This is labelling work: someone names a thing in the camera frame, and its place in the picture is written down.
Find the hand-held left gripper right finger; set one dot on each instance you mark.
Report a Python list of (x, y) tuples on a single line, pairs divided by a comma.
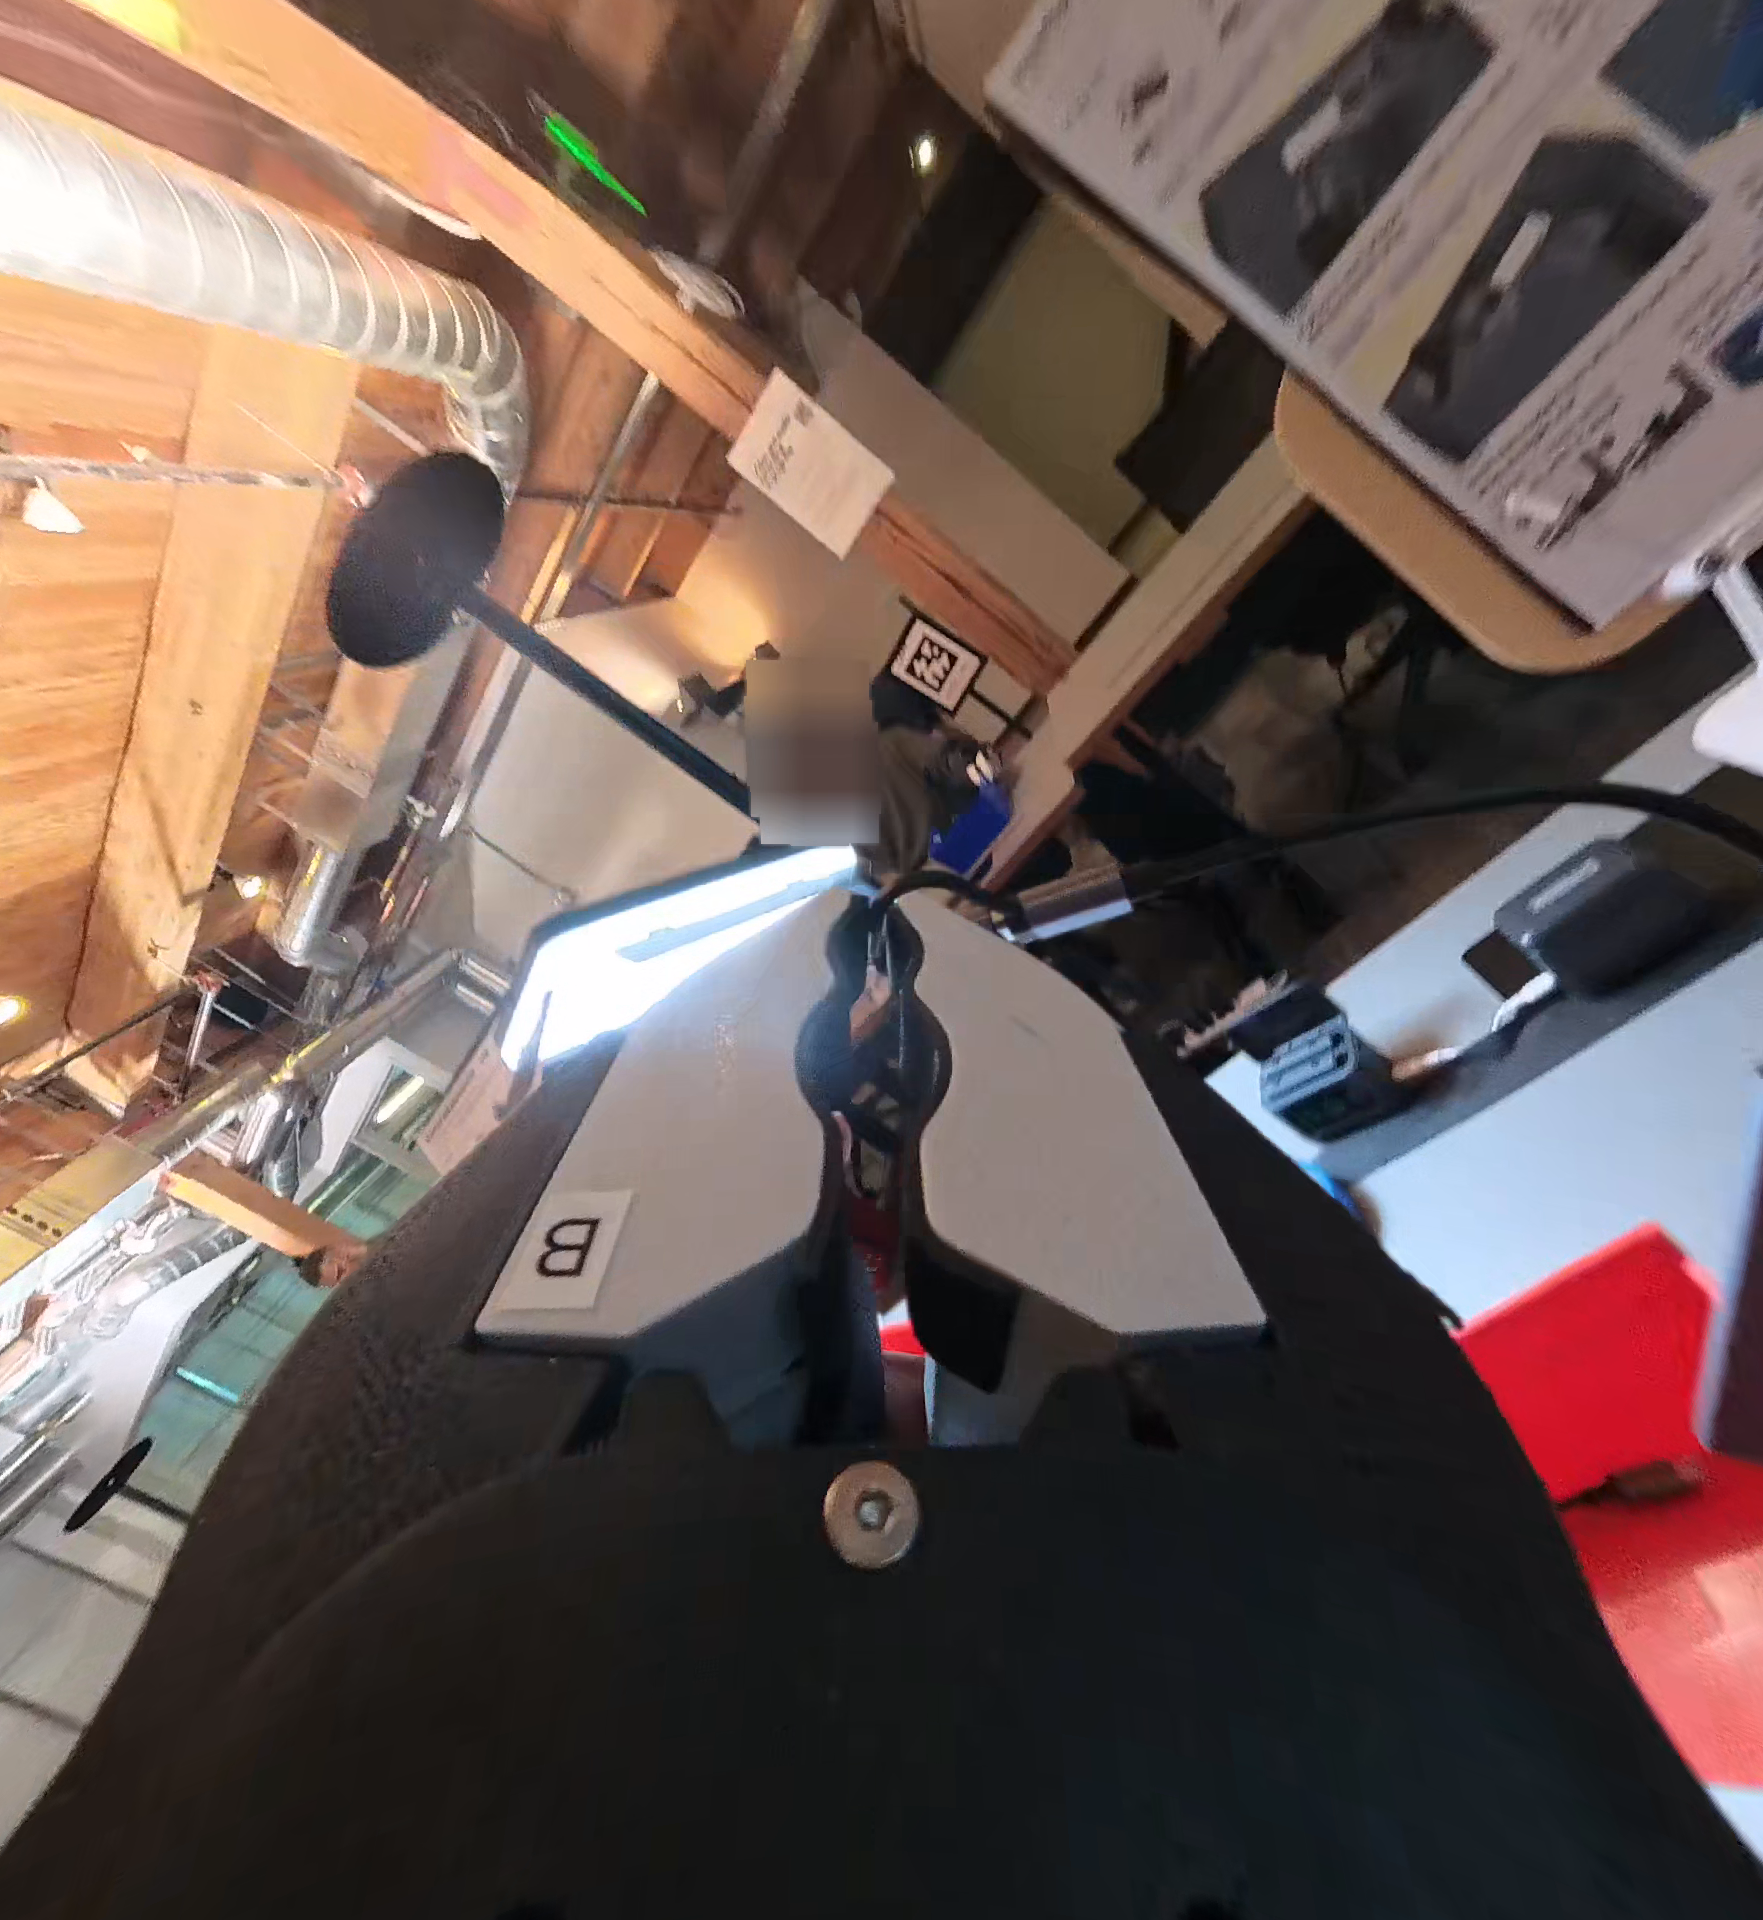
[(1076, 1169)]

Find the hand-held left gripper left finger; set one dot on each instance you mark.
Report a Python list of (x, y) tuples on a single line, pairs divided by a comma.
[(671, 1138)]

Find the red plastic bin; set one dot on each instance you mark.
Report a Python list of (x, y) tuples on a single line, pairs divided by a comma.
[(1588, 1349)]

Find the led light panel on stand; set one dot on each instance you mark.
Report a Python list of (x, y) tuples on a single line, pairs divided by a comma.
[(701, 915)]

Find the dark battery charger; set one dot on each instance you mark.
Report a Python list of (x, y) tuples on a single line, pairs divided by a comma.
[(1331, 1078)]

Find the black and white marker tag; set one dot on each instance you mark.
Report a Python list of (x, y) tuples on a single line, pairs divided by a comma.
[(939, 660)]

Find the dark grey power box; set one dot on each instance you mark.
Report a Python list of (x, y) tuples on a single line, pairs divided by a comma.
[(1602, 915)]

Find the white paper sign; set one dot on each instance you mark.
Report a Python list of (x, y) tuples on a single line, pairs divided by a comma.
[(808, 462)]

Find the instruction poster on stand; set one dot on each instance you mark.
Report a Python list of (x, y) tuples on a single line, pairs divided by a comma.
[(1421, 226)]

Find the black stanchion post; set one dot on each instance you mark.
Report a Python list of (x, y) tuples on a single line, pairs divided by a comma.
[(116, 1482), (407, 555)]

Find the silver ventilation duct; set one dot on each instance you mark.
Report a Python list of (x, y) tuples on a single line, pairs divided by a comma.
[(297, 271)]

